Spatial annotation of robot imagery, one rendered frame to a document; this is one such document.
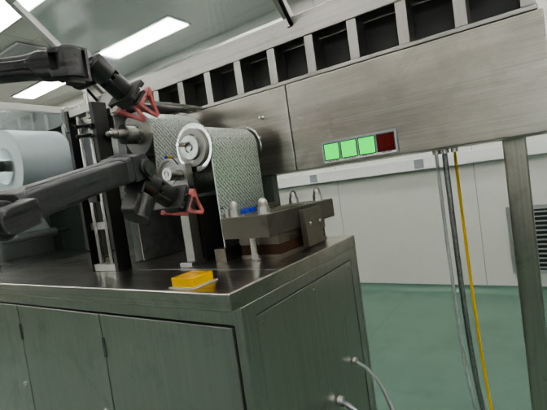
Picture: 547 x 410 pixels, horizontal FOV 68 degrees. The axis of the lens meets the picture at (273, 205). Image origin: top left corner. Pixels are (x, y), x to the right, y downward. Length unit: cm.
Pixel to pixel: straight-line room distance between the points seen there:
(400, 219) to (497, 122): 259
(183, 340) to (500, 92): 101
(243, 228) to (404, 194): 272
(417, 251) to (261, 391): 294
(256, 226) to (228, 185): 22
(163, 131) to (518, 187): 112
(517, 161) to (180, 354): 107
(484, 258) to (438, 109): 253
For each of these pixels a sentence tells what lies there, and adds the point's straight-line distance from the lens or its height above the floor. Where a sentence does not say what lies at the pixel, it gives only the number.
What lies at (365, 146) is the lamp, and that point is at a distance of 130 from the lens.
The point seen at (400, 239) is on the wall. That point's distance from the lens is 378.
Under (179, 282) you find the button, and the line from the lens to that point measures 98.
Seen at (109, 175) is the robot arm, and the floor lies 117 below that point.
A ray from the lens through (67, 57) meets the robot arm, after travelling 108.
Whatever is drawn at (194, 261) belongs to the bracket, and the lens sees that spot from 124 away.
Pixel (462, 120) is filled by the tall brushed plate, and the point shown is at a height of 121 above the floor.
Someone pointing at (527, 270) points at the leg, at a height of 75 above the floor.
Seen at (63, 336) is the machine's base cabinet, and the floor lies 73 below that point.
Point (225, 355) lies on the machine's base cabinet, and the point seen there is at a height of 75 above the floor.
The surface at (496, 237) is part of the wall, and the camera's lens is 364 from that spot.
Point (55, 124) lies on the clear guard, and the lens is 216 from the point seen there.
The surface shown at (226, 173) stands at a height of 116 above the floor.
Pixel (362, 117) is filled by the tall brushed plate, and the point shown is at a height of 127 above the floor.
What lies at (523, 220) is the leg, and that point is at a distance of 141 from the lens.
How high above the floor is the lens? 111
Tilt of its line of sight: 3 degrees down
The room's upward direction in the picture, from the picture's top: 8 degrees counter-clockwise
